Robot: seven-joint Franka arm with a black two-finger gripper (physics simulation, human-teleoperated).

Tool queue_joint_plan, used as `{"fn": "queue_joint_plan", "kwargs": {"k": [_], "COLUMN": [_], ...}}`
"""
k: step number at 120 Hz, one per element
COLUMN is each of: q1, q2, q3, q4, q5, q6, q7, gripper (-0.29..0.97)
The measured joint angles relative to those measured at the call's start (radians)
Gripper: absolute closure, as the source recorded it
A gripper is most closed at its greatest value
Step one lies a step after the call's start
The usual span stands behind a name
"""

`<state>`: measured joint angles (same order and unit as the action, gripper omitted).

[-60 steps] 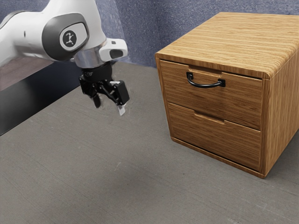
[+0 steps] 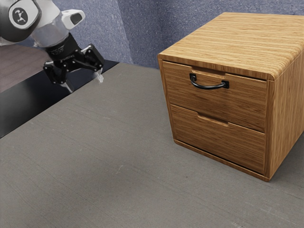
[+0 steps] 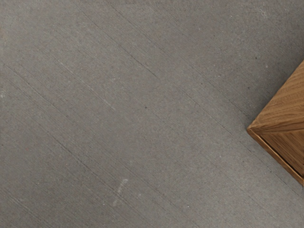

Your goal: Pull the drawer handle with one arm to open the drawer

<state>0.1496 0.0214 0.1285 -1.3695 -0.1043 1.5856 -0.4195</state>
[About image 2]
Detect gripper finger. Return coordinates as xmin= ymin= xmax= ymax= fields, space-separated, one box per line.
xmin=42 ymin=61 xmax=74 ymax=94
xmin=70 ymin=44 xmax=105 ymax=83

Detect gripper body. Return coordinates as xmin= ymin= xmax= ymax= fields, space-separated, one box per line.
xmin=44 ymin=32 xmax=83 ymax=68

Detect wooden two-drawer cabinet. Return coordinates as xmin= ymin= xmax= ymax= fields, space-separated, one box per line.
xmin=157 ymin=12 xmax=304 ymax=183

